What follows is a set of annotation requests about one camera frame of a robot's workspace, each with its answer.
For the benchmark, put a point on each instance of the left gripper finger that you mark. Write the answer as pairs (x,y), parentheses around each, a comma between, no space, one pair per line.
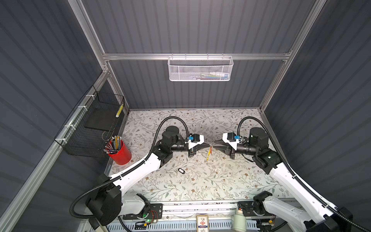
(204,144)
(203,147)

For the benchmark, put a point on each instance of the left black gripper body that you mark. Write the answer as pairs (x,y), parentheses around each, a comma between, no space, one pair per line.
(191,152)

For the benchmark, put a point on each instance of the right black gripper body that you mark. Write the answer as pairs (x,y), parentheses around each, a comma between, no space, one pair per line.
(231,151)

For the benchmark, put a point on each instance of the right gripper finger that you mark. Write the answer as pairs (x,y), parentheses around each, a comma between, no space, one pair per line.
(218,143)
(219,147)

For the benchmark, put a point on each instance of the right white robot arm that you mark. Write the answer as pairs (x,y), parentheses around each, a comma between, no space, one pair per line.
(317,215)

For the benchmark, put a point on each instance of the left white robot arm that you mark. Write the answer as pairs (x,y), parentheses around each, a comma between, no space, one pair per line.
(111,201)

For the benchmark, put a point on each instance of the red pencil cup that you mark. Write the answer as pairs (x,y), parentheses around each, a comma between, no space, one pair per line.
(117,150)

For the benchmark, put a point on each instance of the small card box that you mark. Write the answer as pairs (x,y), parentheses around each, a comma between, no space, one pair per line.
(202,223)

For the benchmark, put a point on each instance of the pale green bottle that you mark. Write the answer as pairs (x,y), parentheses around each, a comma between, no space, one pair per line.
(239,221)

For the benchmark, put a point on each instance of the yellow marker in basket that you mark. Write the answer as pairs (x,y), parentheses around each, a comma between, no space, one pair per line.
(119,111)

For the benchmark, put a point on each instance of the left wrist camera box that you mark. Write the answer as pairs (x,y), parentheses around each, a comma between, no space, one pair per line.
(194,140)

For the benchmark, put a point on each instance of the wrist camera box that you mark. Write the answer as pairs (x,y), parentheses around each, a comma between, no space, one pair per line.
(231,139)
(194,140)

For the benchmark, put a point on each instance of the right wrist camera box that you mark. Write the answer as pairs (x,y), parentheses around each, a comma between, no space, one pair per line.
(231,139)

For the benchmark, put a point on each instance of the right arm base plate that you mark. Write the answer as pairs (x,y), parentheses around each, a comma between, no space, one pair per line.
(249,210)

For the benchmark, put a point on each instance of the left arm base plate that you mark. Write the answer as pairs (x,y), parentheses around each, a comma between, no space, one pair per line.
(153,211)

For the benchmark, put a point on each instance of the white mesh wall basket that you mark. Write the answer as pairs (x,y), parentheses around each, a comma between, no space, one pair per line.
(200,69)

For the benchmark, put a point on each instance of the slotted cable duct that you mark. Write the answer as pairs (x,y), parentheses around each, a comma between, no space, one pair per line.
(182,226)

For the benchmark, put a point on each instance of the black wire wall basket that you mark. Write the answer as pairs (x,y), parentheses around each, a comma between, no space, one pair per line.
(92,124)

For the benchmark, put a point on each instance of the black handle tool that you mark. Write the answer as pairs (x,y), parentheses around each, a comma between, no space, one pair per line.
(95,224)

